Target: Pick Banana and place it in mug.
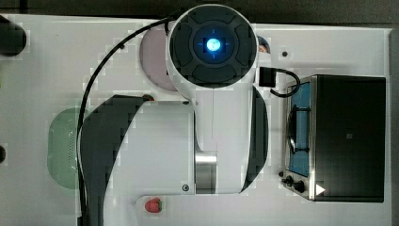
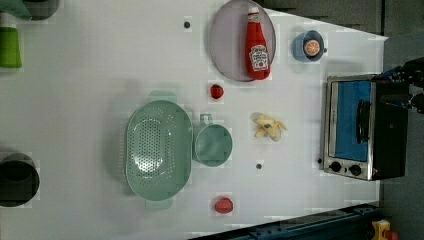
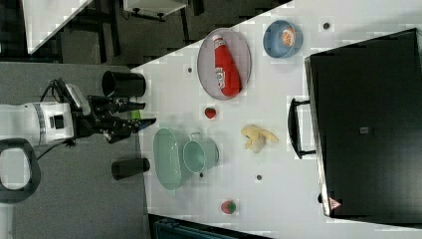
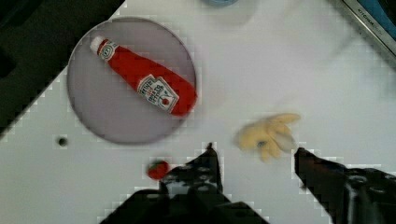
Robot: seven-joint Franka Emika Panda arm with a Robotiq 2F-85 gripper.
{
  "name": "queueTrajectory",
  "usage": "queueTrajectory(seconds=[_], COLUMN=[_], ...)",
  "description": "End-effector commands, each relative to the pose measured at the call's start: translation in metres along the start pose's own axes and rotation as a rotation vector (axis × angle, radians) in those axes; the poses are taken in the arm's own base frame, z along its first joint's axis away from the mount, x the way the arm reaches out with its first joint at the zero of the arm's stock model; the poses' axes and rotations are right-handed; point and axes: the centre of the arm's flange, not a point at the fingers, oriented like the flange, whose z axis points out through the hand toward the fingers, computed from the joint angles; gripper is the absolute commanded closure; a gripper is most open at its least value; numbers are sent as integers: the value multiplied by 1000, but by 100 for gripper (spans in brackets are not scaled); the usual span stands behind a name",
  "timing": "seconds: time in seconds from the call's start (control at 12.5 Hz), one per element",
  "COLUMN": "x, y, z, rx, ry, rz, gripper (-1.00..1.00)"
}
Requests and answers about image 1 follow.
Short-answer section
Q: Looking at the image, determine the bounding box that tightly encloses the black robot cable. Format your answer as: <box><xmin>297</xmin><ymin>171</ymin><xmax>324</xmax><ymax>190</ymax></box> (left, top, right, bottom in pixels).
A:
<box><xmin>75</xmin><ymin>12</ymin><xmax>180</xmax><ymax>218</ymax></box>

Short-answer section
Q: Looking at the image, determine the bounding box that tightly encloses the grey round plate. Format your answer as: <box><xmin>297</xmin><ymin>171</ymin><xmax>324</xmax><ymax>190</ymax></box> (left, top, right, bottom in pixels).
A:
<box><xmin>139</xmin><ymin>26</ymin><xmax>176</xmax><ymax>91</ymax></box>

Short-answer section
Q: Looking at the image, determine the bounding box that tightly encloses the black cylinder at table corner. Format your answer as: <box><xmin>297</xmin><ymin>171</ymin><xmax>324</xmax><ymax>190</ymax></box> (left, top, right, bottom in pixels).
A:
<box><xmin>0</xmin><ymin>16</ymin><xmax>27</xmax><ymax>57</ymax></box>

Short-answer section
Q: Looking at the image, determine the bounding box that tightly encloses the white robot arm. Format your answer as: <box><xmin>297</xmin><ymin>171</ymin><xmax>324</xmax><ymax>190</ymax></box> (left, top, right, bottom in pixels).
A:
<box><xmin>79</xmin><ymin>4</ymin><xmax>268</xmax><ymax>226</ymax></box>

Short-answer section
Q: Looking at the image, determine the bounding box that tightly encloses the green perforated colander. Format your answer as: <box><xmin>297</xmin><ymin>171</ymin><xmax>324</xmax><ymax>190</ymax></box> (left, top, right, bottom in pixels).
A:
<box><xmin>47</xmin><ymin>108</ymin><xmax>79</xmax><ymax>189</ymax></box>

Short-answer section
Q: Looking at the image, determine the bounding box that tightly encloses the blue cup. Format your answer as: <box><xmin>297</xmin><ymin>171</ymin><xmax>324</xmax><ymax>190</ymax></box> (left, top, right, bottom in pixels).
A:
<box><xmin>258</xmin><ymin>36</ymin><xmax>270</xmax><ymax>54</ymax></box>

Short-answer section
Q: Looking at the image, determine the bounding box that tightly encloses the black toaster oven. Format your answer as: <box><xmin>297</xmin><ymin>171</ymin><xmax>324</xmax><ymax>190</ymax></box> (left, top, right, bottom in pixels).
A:
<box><xmin>279</xmin><ymin>74</ymin><xmax>386</xmax><ymax>202</ymax></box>

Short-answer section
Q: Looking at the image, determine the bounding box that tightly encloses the red strawberry near plate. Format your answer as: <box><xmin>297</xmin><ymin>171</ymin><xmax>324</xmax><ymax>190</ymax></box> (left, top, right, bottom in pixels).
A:
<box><xmin>142</xmin><ymin>94</ymin><xmax>154</xmax><ymax>101</ymax></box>

